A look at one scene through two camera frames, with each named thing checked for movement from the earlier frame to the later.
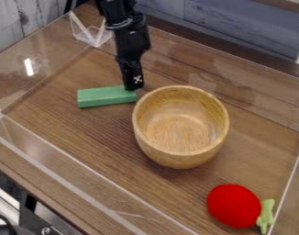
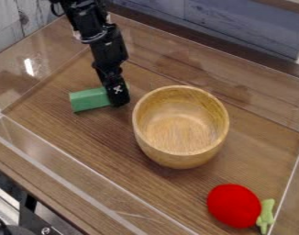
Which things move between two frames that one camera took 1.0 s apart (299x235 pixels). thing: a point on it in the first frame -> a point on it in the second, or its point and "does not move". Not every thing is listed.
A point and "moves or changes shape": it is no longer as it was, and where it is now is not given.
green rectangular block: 104,95 moves or changes shape
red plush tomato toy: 238,207 does not move
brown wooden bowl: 180,124 does not move
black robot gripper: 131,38 -> 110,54
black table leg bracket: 32,223 does not move
